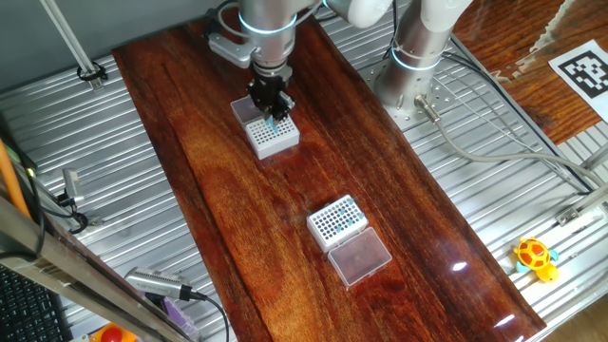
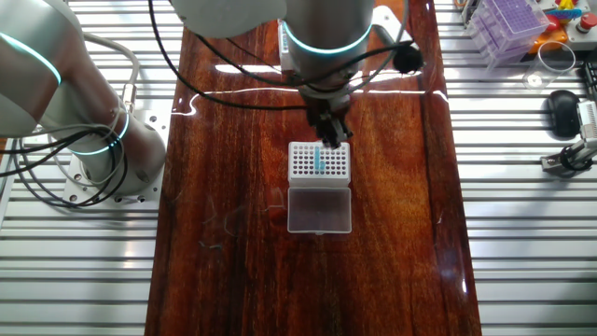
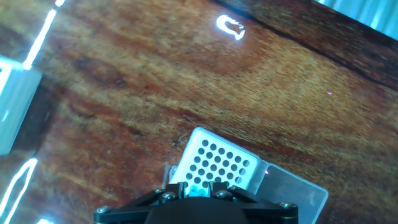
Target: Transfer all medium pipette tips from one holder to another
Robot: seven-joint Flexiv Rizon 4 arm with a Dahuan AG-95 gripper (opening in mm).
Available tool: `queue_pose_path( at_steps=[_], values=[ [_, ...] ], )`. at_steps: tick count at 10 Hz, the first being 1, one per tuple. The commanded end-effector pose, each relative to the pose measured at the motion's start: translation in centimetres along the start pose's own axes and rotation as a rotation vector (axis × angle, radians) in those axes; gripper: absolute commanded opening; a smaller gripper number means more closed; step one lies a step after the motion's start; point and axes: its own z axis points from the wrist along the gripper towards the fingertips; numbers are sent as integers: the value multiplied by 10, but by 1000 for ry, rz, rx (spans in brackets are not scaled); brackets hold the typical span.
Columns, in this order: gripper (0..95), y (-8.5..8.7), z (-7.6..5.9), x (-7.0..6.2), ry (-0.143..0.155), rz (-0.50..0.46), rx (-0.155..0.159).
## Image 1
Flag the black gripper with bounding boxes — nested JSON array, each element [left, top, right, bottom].
[[247, 76, 297, 124]]

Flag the white hinged pipette tip box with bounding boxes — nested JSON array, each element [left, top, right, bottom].
[[306, 194, 393, 289], [230, 93, 301, 162]]

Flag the purple pipette tip box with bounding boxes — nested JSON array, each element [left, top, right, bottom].
[[161, 296, 200, 341]]

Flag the glossy wooden board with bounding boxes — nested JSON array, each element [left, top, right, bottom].
[[112, 0, 547, 342]]

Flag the black rod clamp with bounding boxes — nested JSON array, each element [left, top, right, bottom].
[[76, 60, 109, 83]]

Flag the aluminium rod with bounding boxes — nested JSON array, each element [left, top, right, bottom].
[[38, 0, 104, 91]]

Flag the orange pole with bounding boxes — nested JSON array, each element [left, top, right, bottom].
[[0, 137, 32, 219]]

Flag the yellow orange turtle toy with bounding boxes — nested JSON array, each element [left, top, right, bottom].
[[513, 236, 561, 284]]

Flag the white paper marker sheet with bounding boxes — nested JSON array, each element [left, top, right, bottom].
[[548, 38, 608, 124]]

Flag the black keyboard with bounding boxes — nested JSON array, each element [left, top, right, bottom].
[[0, 263, 75, 342]]

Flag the aluminium profile bar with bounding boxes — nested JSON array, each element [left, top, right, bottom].
[[579, 142, 608, 171]]

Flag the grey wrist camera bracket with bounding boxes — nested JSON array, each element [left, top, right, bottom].
[[207, 32, 257, 70]]

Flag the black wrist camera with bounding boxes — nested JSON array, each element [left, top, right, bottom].
[[203, 11, 224, 42]]

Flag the grey cable with metal connector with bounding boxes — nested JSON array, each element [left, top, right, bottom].
[[413, 93, 608, 189]]

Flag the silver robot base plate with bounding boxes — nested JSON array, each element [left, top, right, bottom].
[[358, 56, 457, 132]]

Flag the black camera cable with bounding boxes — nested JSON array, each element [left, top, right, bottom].
[[182, 284, 232, 342]]

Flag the black hanging cable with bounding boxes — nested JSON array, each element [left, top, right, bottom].
[[0, 168, 47, 261]]

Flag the aluminium frame beam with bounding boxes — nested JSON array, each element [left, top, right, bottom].
[[0, 194, 200, 342]]

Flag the aluminium profile bracket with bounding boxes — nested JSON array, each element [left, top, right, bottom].
[[555, 183, 608, 227]]

